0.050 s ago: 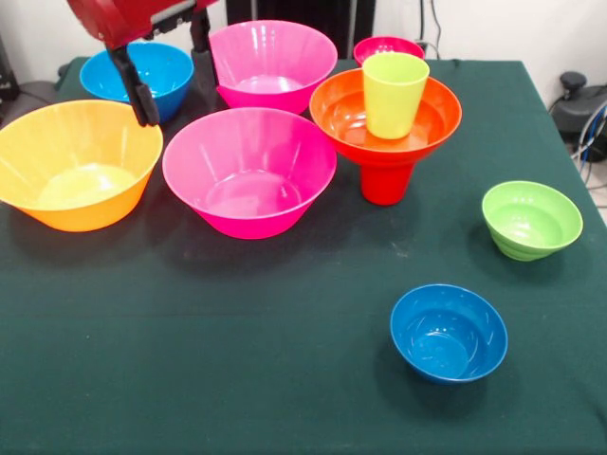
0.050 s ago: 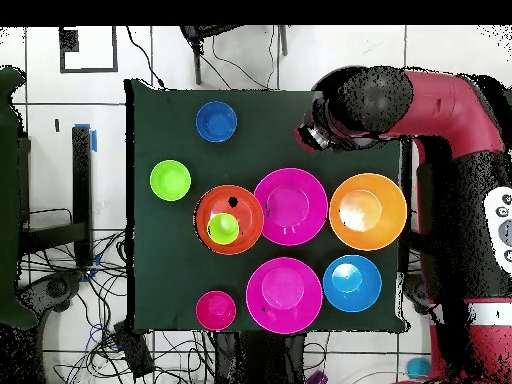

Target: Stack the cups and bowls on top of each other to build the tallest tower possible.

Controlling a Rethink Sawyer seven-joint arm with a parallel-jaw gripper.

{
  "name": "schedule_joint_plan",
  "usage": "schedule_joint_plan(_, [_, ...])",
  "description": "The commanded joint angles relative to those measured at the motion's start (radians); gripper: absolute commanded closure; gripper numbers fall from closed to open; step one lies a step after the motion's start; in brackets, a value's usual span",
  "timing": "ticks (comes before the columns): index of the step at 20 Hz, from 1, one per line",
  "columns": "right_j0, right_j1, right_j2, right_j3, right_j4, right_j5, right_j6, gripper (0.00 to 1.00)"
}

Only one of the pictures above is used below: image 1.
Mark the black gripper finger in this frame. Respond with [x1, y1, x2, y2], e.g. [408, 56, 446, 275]
[188, 8, 220, 111]
[103, 43, 161, 128]

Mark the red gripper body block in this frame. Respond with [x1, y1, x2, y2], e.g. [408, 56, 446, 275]
[64, 0, 222, 51]

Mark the large pink bowl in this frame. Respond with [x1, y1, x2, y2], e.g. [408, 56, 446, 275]
[161, 106, 339, 241]
[207, 19, 339, 117]

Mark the red-orange wide bowl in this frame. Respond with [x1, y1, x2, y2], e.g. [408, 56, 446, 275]
[308, 67, 463, 168]

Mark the small magenta bowl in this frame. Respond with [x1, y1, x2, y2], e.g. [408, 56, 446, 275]
[353, 36, 426, 67]

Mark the lime green plastic cup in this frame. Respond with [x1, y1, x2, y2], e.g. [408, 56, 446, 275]
[361, 51, 432, 140]

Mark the red plastic cup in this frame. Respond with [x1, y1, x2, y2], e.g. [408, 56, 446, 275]
[359, 163, 413, 207]

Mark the small dark blue bowl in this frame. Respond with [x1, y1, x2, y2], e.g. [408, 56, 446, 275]
[389, 283, 509, 385]

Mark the light blue bowl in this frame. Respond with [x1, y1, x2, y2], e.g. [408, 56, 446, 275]
[79, 42, 195, 125]

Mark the large orange bowl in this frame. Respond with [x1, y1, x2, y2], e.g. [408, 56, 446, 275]
[0, 99, 165, 233]

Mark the black device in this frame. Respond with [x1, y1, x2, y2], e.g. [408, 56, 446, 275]
[0, 35, 21, 101]

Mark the dark green table cloth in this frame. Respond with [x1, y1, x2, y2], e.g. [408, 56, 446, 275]
[0, 56, 607, 455]

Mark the small green bowl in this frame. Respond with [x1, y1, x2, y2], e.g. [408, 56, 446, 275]
[481, 180, 584, 263]

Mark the black pedestal foot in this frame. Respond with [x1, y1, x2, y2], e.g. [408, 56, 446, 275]
[549, 70, 607, 141]
[0, 64, 72, 125]

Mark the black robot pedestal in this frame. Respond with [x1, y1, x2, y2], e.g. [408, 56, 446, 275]
[226, 0, 377, 61]

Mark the wall cable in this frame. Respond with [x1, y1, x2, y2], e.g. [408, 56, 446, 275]
[413, 0, 445, 61]

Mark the cable bundle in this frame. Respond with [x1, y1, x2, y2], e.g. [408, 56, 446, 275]
[568, 101, 607, 191]

